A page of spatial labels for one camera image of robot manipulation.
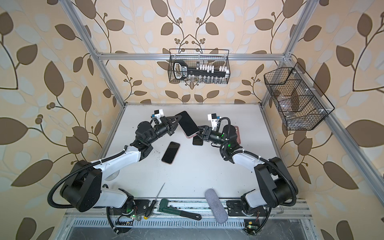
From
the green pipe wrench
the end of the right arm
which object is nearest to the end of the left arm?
the end of the right arm

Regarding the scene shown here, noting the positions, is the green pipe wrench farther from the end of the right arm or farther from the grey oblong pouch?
the end of the right arm

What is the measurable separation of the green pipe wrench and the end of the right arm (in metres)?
0.35

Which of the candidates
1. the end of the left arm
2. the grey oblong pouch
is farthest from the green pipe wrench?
the end of the left arm

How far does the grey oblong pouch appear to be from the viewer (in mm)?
707

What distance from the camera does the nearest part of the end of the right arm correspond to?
640 millimetres

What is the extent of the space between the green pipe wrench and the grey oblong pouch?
77 mm

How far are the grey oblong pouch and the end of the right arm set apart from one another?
260 mm

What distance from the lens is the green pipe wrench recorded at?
0.73 meters

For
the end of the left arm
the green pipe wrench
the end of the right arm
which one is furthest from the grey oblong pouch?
the end of the left arm

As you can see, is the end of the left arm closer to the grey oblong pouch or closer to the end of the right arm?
the end of the right arm

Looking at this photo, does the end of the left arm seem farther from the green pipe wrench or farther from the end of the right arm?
the green pipe wrench

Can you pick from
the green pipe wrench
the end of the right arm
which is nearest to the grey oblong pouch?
the green pipe wrench

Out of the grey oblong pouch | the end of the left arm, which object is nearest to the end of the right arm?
the end of the left arm

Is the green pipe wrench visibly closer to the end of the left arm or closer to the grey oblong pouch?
the grey oblong pouch
